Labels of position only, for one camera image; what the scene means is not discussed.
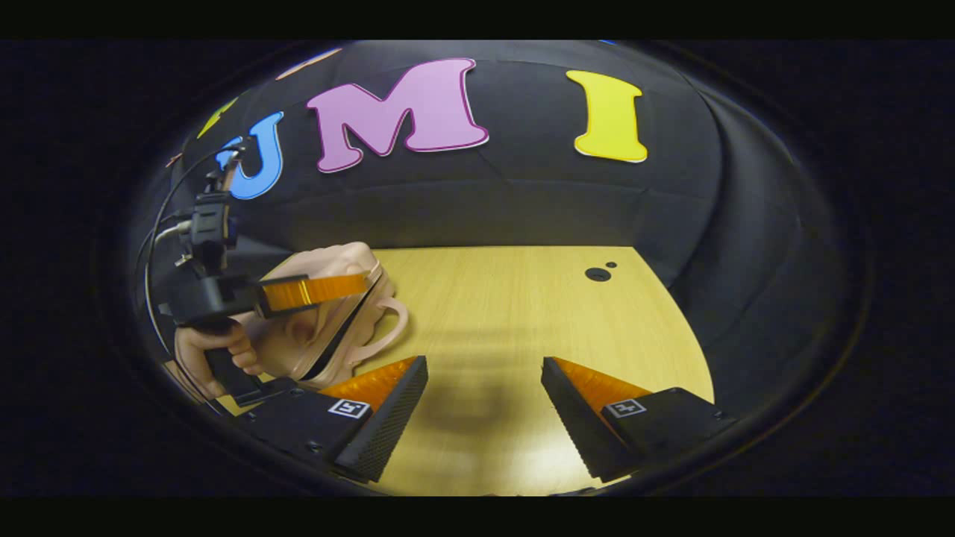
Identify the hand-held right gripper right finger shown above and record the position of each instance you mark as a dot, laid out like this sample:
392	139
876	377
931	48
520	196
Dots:
574	418

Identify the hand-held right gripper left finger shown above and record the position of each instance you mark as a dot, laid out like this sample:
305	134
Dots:
388	418

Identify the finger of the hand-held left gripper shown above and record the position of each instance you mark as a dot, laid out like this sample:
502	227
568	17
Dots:
313	291

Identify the copper cloth clip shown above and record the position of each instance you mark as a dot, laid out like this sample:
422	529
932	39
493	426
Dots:
174	159

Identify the black backdrop cloth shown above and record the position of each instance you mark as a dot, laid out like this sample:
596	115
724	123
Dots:
522	201

